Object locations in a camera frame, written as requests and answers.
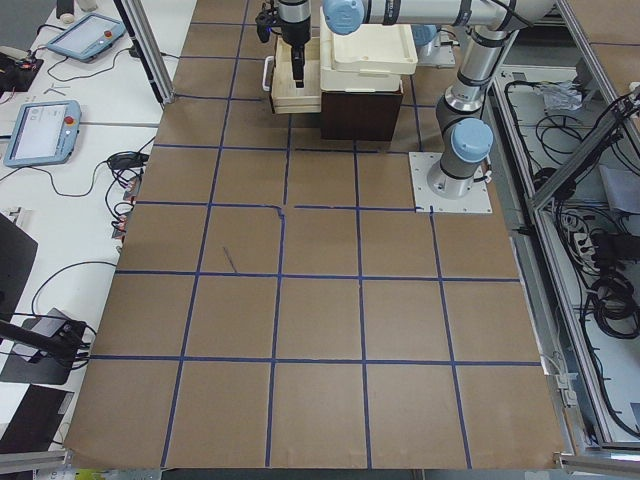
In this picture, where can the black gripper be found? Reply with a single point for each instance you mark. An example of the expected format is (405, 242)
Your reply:
(295, 31)

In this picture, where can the dark brown drawer cabinet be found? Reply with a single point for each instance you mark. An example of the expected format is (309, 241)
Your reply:
(360, 116)

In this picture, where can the cream plastic base box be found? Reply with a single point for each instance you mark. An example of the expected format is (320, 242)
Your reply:
(358, 82)

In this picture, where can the cream plastic tray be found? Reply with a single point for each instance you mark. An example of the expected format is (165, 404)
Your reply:
(372, 49)

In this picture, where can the blue teach pendant far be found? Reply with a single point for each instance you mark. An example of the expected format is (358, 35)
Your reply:
(87, 38)

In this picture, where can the blue teach pendant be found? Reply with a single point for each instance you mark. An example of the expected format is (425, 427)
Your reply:
(44, 134)
(87, 38)

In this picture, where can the blue teach pendant near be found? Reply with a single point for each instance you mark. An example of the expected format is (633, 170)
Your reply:
(44, 134)

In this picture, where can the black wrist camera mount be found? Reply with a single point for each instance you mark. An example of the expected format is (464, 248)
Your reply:
(266, 20)

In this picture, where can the aluminium frame post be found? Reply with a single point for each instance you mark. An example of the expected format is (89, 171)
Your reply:
(140, 32)

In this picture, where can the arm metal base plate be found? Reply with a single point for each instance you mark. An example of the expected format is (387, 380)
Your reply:
(435, 192)

